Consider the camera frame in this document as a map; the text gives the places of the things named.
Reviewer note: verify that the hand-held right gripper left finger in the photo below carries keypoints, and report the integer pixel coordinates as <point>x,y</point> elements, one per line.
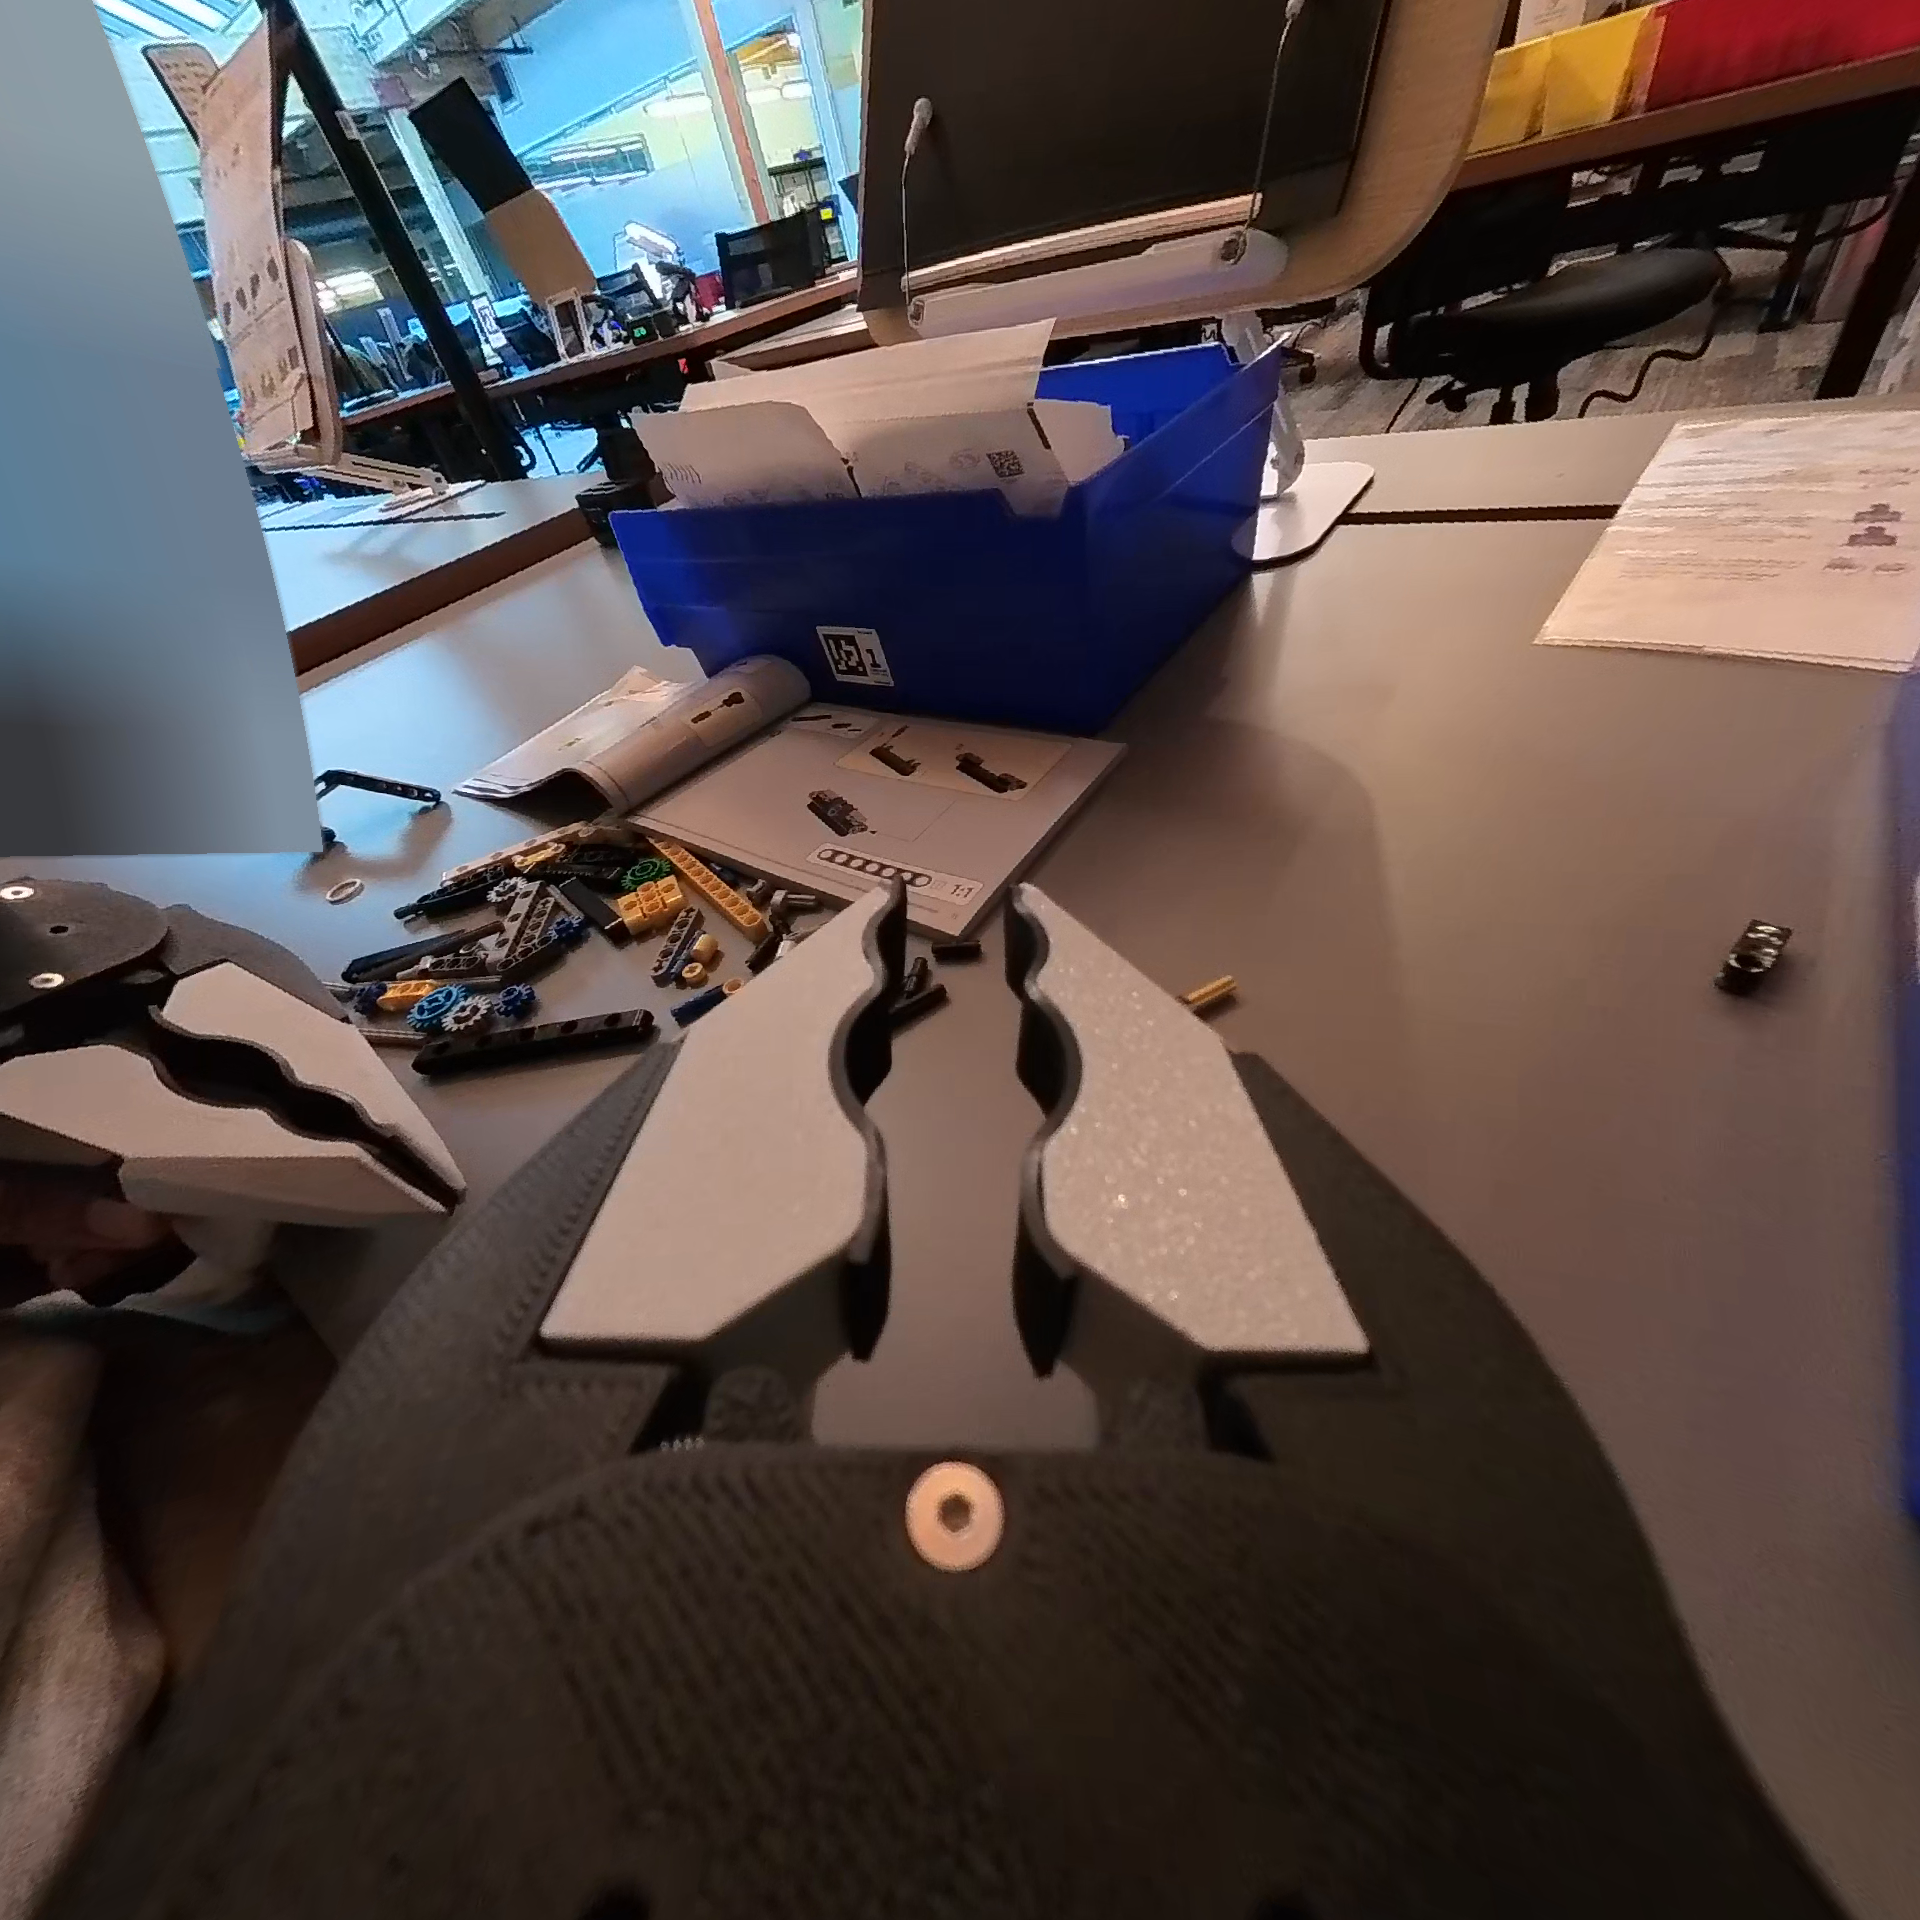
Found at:
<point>721,1186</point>

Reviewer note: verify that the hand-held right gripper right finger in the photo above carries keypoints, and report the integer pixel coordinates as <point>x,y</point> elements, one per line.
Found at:
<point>1184,1202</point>

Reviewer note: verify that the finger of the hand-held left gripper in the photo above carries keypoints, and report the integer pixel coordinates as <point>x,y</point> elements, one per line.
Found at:
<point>301,1036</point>
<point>136,1110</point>

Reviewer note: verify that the yellow axle lego assembly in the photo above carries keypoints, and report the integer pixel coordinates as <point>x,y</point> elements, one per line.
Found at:
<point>1209,993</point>

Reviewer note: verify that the long black lego beam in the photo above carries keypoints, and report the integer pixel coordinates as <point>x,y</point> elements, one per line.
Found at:
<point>541,1039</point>

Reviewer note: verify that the black angled lego beam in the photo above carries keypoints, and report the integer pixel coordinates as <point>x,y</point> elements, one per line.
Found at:
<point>375,782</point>

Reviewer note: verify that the pile of lego pieces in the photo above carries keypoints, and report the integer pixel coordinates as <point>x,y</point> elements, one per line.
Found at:
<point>661,901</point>

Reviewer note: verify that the small black lego connector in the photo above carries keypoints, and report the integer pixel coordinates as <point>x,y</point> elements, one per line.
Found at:
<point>1756,956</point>

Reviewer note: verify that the person's left hand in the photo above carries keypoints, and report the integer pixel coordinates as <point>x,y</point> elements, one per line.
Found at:
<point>76,1254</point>

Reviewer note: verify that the grey instruction booklet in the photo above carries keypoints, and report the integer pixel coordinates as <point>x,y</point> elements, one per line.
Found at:
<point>930,811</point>

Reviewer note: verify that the person's grey sweatshirt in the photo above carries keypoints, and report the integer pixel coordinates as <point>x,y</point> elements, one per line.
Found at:
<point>61,1575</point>

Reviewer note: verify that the blue plastic bin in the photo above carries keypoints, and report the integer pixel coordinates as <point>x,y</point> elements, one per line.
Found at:
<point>975,601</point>

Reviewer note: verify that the paper sheet wooden stand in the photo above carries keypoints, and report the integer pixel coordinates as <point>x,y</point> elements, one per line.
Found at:
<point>254,226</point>

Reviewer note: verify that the laminated paper sheet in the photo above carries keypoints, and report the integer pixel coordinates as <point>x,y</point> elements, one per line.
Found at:
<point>1725,556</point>

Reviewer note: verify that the black crate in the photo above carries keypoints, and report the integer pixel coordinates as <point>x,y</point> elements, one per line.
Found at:
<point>773,255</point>

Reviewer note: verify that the black office chair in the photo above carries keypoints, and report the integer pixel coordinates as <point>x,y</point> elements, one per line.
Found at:
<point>1575,293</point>

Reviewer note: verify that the black panel wooden stand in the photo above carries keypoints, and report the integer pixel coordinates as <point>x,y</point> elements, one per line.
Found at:
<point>1080,119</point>

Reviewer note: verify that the yellow storage bin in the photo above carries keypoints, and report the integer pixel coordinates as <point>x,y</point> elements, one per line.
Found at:
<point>1605,77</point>
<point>1511,99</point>

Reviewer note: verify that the wooden workbench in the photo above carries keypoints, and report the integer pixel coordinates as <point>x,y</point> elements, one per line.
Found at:
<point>1725,130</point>

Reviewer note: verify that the red storage bin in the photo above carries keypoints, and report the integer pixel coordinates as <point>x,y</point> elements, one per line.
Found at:
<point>1786,44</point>

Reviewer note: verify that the black diagonal post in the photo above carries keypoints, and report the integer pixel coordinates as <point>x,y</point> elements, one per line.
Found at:
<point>375,196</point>

